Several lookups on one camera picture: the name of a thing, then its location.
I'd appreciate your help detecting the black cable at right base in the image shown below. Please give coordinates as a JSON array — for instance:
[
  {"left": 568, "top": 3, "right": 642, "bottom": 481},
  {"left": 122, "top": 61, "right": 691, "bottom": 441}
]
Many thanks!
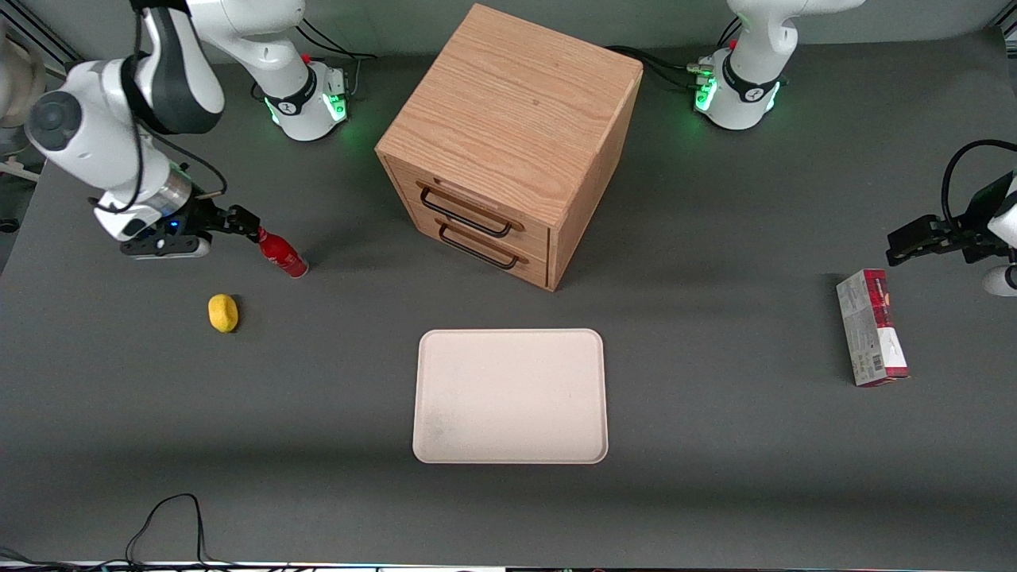
[{"left": 296, "top": 17, "right": 379, "bottom": 63}]

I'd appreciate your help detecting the black drawer handle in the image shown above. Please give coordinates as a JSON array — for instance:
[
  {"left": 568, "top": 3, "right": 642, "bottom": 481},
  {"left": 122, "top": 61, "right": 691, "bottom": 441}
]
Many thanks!
[
  {"left": 418, "top": 184, "right": 516, "bottom": 239},
  {"left": 437, "top": 224, "right": 523, "bottom": 271}
]

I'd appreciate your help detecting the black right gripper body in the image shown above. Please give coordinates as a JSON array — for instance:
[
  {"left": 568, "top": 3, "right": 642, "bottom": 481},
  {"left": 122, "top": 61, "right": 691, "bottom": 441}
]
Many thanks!
[{"left": 165, "top": 199, "right": 236, "bottom": 240}]

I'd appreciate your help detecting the wooden drawer cabinet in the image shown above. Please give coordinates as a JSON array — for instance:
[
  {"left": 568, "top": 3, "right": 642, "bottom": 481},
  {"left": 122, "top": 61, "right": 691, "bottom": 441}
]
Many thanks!
[{"left": 375, "top": 3, "right": 644, "bottom": 293}]

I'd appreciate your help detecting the black cable at left base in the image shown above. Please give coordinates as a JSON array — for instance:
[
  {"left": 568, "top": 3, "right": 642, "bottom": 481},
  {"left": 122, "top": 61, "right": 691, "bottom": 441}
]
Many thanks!
[{"left": 606, "top": 14, "right": 744, "bottom": 93}]

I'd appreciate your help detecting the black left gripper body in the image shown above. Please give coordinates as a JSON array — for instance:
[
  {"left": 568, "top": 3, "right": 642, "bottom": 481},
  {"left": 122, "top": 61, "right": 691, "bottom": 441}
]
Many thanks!
[{"left": 940, "top": 176, "right": 1011, "bottom": 265}]

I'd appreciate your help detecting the black cable at base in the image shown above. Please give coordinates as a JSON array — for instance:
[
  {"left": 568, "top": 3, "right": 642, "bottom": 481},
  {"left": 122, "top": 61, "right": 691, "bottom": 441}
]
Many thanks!
[
  {"left": 606, "top": 14, "right": 744, "bottom": 93},
  {"left": 296, "top": 17, "right": 379, "bottom": 63}
]

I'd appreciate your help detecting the red and grey carton box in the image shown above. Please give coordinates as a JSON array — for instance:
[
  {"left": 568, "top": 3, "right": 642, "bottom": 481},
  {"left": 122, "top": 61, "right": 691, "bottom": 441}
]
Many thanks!
[{"left": 836, "top": 269, "right": 911, "bottom": 388}]

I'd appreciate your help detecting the aluminium frame rail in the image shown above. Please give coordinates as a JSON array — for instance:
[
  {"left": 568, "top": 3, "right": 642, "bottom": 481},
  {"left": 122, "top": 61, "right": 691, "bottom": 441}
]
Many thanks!
[{"left": 0, "top": 0, "right": 85, "bottom": 80}]

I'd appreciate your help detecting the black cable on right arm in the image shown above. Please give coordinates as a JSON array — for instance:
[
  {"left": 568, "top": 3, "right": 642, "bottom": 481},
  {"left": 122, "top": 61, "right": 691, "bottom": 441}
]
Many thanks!
[{"left": 87, "top": 0, "right": 229, "bottom": 216}]

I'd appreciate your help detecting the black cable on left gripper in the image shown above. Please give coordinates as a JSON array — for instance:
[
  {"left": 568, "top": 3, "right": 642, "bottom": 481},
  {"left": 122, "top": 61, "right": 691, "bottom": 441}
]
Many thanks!
[{"left": 941, "top": 140, "right": 1017, "bottom": 233}]

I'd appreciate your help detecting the beige rectangular tray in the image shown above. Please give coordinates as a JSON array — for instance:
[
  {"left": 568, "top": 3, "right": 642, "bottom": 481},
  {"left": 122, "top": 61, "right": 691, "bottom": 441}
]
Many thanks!
[{"left": 412, "top": 328, "right": 609, "bottom": 466}]

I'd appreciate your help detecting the black cable on table edge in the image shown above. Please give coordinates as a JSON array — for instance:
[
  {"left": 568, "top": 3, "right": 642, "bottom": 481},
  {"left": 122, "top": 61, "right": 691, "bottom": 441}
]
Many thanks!
[{"left": 0, "top": 493, "right": 239, "bottom": 571}]

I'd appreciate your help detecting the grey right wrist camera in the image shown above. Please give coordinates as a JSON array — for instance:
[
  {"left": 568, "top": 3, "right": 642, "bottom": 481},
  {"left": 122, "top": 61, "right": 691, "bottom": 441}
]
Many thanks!
[{"left": 121, "top": 235, "right": 212, "bottom": 260}]

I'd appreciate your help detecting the yellow lemon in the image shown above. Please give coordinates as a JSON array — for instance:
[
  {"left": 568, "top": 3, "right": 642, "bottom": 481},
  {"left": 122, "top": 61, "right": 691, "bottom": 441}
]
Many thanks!
[{"left": 208, "top": 294, "right": 240, "bottom": 334}]

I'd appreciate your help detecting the red coke bottle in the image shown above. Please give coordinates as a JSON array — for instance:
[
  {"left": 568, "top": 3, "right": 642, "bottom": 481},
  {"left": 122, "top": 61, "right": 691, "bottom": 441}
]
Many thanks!
[{"left": 256, "top": 226, "right": 310, "bottom": 280}]

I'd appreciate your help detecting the wooden drawer front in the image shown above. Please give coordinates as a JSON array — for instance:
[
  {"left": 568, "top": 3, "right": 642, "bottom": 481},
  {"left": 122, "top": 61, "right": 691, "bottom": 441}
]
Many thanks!
[
  {"left": 388, "top": 162, "right": 551, "bottom": 257},
  {"left": 407, "top": 208, "right": 550, "bottom": 289}
]

